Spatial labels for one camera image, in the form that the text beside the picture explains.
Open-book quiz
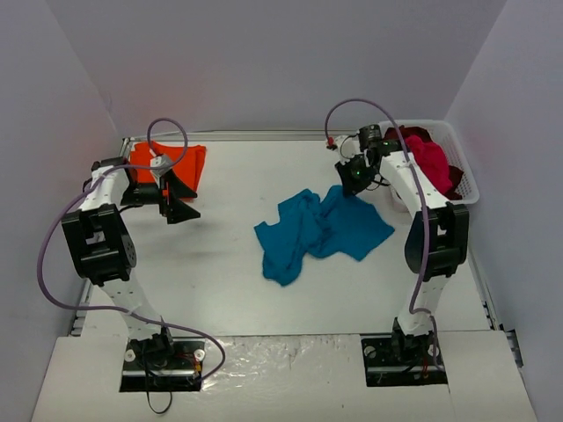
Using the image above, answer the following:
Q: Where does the white plastic laundry basket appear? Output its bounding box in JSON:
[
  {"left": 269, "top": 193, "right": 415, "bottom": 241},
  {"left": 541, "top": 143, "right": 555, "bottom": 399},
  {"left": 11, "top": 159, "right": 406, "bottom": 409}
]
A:
[{"left": 379, "top": 120, "right": 479, "bottom": 215}]

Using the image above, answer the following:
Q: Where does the pink magenta t shirt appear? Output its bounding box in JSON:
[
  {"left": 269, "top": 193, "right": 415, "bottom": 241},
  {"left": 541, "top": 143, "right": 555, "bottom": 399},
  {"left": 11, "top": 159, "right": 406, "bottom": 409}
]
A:
[{"left": 405, "top": 135, "right": 452, "bottom": 194}]

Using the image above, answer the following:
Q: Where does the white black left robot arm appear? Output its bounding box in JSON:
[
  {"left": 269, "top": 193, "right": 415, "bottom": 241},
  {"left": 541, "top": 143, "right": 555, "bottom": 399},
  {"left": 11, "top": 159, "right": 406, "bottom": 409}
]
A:
[{"left": 62, "top": 155, "right": 201, "bottom": 367}]

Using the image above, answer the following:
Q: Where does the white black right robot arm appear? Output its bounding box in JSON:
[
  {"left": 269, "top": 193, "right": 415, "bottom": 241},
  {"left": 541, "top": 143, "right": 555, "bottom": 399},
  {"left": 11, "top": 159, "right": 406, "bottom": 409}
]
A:
[{"left": 335, "top": 125, "right": 469, "bottom": 363}]

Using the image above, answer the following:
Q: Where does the teal blue t shirt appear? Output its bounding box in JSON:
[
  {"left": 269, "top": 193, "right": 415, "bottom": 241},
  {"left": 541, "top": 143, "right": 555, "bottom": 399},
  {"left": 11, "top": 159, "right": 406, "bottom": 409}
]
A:
[{"left": 254, "top": 185, "right": 395, "bottom": 287}]

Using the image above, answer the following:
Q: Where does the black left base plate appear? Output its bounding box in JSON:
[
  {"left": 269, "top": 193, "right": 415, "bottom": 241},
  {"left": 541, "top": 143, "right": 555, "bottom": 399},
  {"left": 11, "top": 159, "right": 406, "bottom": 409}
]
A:
[{"left": 119, "top": 338, "right": 206, "bottom": 393}]

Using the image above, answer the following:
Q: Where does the folded orange t shirt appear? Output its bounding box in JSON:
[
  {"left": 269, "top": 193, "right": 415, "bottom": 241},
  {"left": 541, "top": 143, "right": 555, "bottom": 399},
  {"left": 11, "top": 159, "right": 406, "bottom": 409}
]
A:
[{"left": 128, "top": 142, "right": 207, "bottom": 192}]

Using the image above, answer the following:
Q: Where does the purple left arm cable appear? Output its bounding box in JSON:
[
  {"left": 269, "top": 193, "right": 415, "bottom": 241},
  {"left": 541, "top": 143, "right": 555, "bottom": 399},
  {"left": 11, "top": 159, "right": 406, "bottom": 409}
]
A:
[{"left": 36, "top": 117, "right": 227, "bottom": 384}]

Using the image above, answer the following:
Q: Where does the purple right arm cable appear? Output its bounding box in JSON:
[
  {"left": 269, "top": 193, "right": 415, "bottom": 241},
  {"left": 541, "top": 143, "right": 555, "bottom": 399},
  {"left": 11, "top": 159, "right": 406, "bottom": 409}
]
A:
[{"left": 324, "top": 98, "right": 445, "bottom": 370}]

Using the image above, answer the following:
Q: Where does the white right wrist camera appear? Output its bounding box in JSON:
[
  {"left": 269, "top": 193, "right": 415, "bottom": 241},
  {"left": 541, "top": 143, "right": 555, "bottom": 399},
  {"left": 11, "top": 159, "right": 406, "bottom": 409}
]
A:
[{"left": 325, "top": 135, "right": 351, "bottom": 151}]

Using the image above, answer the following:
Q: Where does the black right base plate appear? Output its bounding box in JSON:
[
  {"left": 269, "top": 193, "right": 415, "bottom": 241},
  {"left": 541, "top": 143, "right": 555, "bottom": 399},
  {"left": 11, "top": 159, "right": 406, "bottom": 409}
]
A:
[{"left": 361, "top": 334, "right": 448, "bottom": 388}]

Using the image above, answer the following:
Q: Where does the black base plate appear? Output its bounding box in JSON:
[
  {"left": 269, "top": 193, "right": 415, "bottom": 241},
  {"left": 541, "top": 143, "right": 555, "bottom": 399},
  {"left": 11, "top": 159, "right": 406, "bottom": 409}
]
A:
[
  {"left": 361, "top": 334, "right": 448, "bottom": 388},
  {"left": 119, "top": 338, "right": 206, "bottom": 393}
]

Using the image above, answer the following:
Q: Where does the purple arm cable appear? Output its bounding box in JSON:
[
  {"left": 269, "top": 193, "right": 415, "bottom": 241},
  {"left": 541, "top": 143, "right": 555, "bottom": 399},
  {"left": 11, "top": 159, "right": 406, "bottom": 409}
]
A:
[
  {"left": 36, "top": 117, "right": 227, "bottom": 384},
  {"left": 324, "top": 98, "right": 445, "bottom": 370}
]

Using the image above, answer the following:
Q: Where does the dark maroon t shirt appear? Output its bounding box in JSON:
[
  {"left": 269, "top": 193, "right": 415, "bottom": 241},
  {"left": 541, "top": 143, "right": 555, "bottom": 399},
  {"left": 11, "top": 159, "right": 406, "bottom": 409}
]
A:
[{"left": 399, "top": 125, "right": 464, "bottom": 200}]

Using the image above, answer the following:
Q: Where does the white front cover board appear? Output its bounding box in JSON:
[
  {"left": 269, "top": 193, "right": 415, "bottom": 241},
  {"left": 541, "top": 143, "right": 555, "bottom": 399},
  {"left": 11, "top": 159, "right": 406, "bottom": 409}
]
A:
[{"left": 33, "top": 331, "right": 536, "bottom": 421}]

